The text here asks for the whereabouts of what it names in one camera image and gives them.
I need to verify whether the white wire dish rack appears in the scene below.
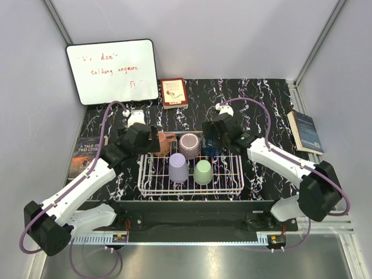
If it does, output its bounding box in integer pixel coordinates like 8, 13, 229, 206
137, 131, 244, 199

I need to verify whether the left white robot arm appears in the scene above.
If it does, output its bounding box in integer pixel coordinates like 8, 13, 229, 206
23, 123, 160, 256

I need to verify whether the light green plastic cup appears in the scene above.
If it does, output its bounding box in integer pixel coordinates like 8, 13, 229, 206
194, 160, 213, 185

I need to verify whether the white slotted cable duct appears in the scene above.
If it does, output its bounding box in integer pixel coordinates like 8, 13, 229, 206
74, 233, 128, 246

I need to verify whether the red and cream book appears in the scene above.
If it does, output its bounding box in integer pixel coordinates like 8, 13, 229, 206
160, 78, 188, 109

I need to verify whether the mauve ceramic mug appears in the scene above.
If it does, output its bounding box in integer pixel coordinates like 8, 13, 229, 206
179, 133, 200, 160

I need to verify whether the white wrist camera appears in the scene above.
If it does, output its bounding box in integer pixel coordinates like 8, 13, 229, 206
122, 109, 145, 128
215, 103, 234, 117

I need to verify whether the dark blue mug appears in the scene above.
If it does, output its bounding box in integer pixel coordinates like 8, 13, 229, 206
201, 138, 223, 157

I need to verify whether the lavender plastic cup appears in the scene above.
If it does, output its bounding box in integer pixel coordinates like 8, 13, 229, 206
169, 153, 189, 183

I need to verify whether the Tale of Two Cities book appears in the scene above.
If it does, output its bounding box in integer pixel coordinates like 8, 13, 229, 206
67, 137, 100, 181

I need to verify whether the black marbled table mat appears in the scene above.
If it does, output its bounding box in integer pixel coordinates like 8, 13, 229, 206
78, 79, 309, 201

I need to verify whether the white dry-erase board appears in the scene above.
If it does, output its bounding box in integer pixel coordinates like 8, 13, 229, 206
66, 38, 159, 106

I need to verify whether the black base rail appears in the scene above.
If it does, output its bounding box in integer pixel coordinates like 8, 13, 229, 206
92, 199, 299, 244

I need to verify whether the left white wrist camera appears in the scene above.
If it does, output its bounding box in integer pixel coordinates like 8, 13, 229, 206
122, 109, 145, 128

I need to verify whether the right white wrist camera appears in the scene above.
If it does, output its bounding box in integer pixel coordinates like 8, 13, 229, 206
215, 103, 234, 117

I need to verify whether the blue paperback book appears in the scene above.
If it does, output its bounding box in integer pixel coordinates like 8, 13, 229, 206
287, 110, 324, 155

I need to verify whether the orange pink mug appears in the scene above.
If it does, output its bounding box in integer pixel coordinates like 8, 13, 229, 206
153, 131, 177, 157

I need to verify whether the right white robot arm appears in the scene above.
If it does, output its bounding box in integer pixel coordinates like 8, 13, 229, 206
202, 113, 342, 231

